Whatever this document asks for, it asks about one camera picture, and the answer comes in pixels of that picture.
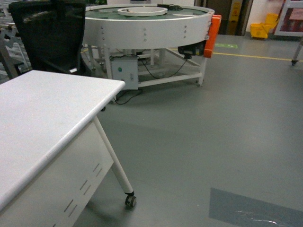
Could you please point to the steel shelf cart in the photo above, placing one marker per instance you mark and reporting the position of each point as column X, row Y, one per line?
column 298, row 49

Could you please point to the black mesh office chair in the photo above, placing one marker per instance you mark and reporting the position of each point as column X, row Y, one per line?
column 52, row 33

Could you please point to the expandable roller conveyor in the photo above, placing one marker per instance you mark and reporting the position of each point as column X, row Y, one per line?
column 12, row 40

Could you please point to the grey control box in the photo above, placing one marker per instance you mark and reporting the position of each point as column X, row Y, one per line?
column 125, row 68

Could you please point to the yellow wet floor sign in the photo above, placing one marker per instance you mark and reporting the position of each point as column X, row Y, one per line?
column 234, row 16

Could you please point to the yellow mop bucket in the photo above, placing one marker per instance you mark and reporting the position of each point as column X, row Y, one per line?
column 261, row 30

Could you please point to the white round conveyor table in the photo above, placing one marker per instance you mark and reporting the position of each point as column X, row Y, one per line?
column 168, row 40

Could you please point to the orange motor cover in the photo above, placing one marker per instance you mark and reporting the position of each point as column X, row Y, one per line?
column 212, row 33

